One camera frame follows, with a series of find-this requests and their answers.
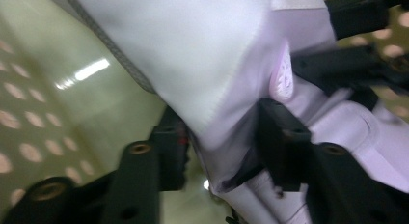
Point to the pale green plastic basket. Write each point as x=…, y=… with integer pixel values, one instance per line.
x=80, y=105

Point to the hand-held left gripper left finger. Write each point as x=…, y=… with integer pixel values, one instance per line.
x=141, y=172

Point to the lavender ski glove white back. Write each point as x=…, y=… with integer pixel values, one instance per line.
x=193, y=40

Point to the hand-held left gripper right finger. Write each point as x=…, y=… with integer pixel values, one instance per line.
x=337, y=185

